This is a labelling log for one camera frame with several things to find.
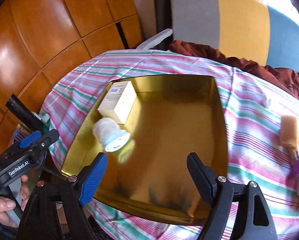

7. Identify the person's left hand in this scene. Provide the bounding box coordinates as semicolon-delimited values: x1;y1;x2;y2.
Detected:
0;175;30;229

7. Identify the cream cardboard box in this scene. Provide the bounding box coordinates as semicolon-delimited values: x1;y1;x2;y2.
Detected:
98;81;137;124

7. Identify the white bed rail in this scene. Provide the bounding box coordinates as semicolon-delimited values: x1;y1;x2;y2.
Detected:
136;28;173;50

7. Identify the gold metal tin box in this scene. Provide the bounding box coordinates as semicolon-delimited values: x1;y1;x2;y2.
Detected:
61;74;229;227

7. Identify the tan sponge block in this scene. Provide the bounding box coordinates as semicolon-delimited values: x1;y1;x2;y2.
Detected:
280;115;299;150

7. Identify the purple sachet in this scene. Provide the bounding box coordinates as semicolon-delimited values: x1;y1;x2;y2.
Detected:
288;152;299;181

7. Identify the maroon blanket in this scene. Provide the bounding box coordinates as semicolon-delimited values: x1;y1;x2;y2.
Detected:
169;40;299;100

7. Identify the black rolled mat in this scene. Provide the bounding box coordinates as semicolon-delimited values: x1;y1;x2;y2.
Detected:
152;0;174;51

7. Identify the white rolled sock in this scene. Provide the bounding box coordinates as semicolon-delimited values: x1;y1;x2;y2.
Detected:
92;117;131;152

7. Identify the wooden wardrobe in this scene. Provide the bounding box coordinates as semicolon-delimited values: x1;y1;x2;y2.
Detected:
0;0;144;152

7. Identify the striped bed sheet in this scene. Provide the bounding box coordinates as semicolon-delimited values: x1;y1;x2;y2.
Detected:
39;50;299;239

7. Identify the grey yellow blue headboard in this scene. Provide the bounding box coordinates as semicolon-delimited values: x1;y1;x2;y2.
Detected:
171;0;299;73

